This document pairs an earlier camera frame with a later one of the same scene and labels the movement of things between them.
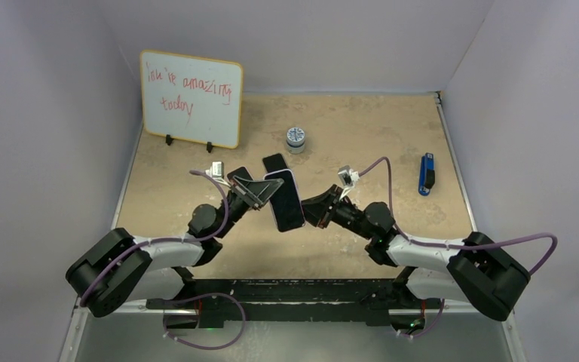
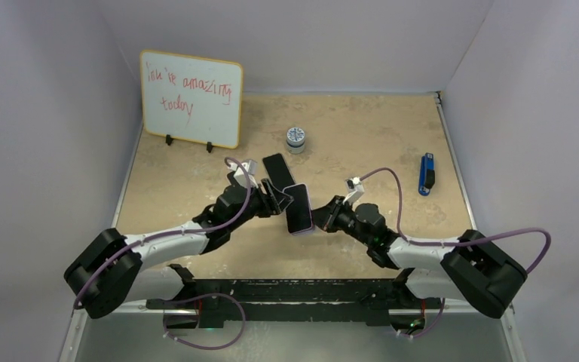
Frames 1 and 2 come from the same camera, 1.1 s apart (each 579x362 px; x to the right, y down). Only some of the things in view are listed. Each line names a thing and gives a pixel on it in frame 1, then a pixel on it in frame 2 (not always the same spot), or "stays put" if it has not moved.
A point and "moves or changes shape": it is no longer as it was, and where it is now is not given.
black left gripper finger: [263, 199] -> [284, 200]
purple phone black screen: [286, 204] moves or changes shape
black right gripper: [318, 208] -> [326, 216]
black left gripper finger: [255, 191] -> [281, 194]
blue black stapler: [427, 174] stays put
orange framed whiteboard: [194, 99] stays put
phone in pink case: [277, 169] stays put
